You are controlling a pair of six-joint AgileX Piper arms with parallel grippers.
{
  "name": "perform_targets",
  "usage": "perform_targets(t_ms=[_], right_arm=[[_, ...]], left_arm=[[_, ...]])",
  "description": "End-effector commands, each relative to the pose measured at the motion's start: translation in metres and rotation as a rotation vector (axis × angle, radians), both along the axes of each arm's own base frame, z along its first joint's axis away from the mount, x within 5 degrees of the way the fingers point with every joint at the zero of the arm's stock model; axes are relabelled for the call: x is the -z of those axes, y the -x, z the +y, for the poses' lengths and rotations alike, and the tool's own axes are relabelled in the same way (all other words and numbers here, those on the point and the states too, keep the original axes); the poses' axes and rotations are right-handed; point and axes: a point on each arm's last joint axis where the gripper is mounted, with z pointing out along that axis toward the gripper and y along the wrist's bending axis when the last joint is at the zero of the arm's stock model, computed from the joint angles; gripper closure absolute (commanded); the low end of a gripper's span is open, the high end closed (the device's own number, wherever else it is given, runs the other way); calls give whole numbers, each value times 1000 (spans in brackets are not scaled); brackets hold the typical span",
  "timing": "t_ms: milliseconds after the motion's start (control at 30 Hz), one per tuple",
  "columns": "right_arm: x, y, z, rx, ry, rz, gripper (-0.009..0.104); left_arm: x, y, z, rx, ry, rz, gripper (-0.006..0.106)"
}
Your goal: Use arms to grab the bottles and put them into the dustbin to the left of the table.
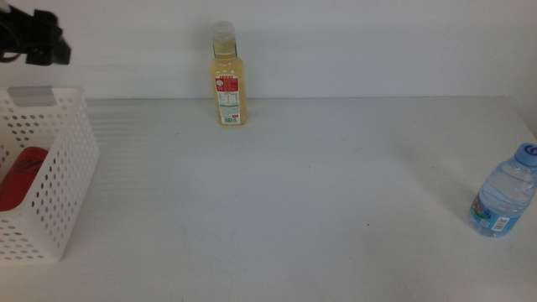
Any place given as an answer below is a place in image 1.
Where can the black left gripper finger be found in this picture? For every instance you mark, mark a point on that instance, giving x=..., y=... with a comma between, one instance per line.
x=48, y=52
x=45, y=25

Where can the red cola can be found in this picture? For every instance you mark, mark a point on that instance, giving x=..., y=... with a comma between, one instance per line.
x=17, y=180

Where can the yellow juice bottle white cap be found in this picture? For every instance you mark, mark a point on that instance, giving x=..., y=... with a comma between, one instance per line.
x=227, y=71

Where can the clear water bottle blue cap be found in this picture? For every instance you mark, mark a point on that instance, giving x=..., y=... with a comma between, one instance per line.
x=503, y=193

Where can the white perforated plastic basket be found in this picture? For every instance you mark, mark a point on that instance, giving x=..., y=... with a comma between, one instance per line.
x=63, y=168

